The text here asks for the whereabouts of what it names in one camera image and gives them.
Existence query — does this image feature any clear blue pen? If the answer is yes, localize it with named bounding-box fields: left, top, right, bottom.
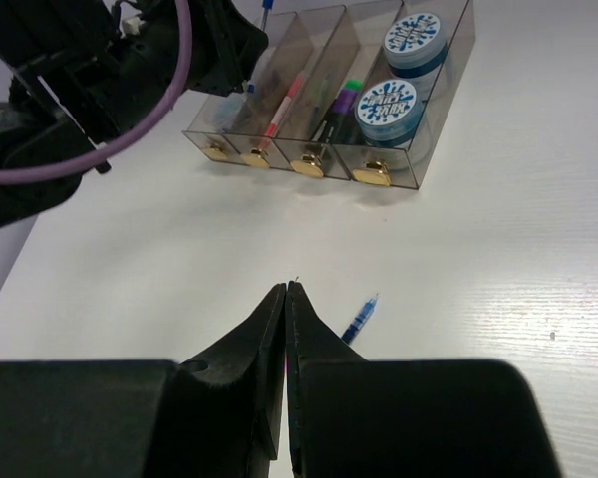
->
left=341, top=294, right=379, bottom=345

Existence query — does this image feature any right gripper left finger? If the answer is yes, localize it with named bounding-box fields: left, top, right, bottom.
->
left=0, top=284, right=285, bottom=477

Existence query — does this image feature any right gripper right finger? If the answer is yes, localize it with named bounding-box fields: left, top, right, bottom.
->
left=285, top=282, right=562, bottom=477

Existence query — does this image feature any blue ballpoint pen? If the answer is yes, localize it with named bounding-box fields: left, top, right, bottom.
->
left=260, top=0, right=274, bottom=31

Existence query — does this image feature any purple highlighter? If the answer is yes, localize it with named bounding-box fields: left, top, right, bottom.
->
left=310, top=80, right=363, bottom=143

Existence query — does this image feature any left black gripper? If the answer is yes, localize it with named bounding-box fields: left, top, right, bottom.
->
left=94, top=1, right=269, bottom=134

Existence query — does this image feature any paperclip jar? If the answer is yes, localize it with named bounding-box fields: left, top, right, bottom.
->
left=210, top=95, right=246, bottom=132

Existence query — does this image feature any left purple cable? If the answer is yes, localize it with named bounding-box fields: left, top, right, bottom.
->
left=0, top=0, right=195, bottom=186

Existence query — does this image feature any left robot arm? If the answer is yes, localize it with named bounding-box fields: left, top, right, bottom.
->
left=0, top=1, right=269, bottom=228

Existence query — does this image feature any green highlighter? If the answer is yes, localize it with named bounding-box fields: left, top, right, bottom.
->
left=310, top=79, right=363, bottom=128

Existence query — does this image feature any pink gel pen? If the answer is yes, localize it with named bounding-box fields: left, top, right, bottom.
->
left=264, top=71, right=306, bottom=137

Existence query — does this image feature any clear drawer bin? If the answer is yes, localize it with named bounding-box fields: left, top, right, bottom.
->
left=338, top=1, right=476, bottom=189
left=223, top=5, right=346, bottom=170
left=273, top=2, right=405, bottom=180
left=181, top=9, right=300, bottom=163

